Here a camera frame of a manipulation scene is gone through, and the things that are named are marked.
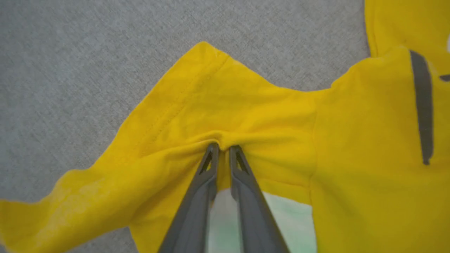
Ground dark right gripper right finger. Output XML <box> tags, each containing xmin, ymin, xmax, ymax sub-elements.
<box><xmin>230</xmin><ymin>145</ymin><xmax>291</xmax><ymax>253</ymax></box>

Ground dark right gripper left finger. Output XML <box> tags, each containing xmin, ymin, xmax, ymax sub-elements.
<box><xmin>158</xmin><ymin>142</ymin><xmax>219</xmax><ymax>253</ymax></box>

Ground yellow t-shirt garment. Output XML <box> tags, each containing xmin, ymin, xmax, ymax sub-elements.
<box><xmin>0</xmin><ymin>0</ymin><xmax>450</xmax><ymax>253</ymax></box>

